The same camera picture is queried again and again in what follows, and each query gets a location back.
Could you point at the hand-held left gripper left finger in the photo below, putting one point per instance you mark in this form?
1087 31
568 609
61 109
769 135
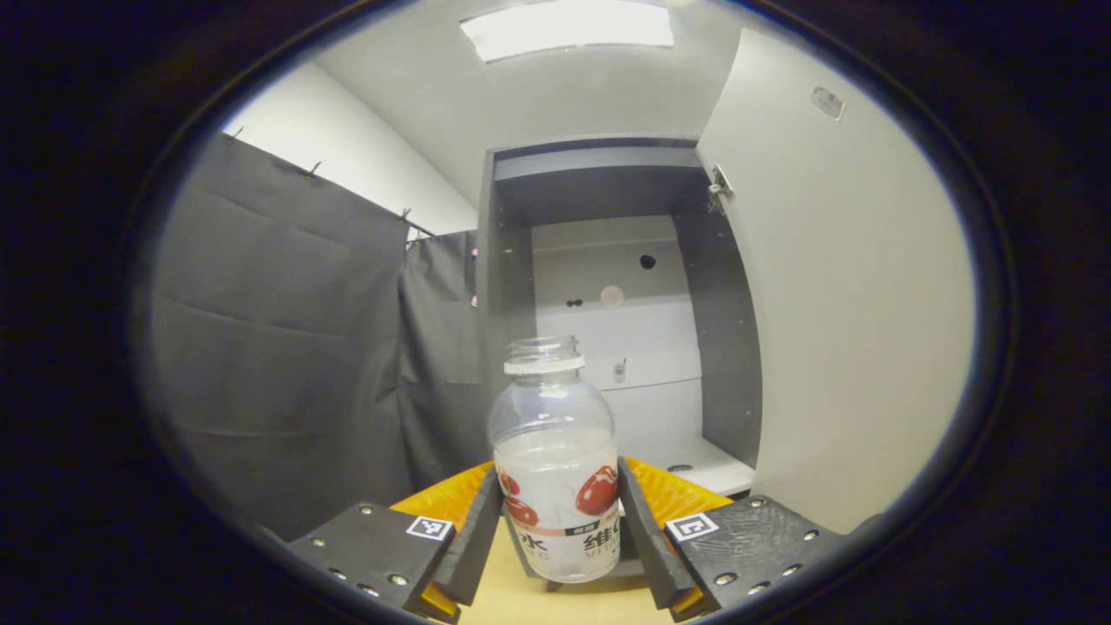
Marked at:
477 547

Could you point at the metal door hinge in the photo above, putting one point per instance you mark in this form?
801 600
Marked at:
719 187

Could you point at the black backdrop cloth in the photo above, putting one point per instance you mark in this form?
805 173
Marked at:
286 347

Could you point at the large ceiling light panel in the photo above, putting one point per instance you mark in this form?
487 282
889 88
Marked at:
568 26

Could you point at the white cabinet door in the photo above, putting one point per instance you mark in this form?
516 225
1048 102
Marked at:
851 304

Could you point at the clear plastic bottle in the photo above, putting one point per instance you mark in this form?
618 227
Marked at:
555 434

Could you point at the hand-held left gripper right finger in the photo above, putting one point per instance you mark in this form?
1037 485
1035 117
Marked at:
647 547

